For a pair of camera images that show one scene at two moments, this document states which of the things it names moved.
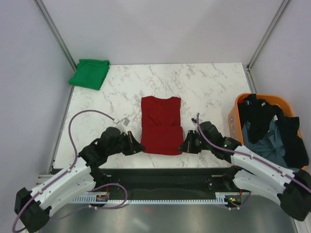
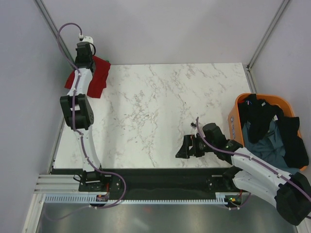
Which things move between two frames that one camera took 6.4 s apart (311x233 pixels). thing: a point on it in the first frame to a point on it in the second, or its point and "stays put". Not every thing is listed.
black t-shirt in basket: (259, 114) stays put
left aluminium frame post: (42, 7) stays put
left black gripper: (134, 146) to (77, 60)
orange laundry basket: (234, 120) stays put
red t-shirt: (162, 133) to (101, 69)
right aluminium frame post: (252, 60) stays put
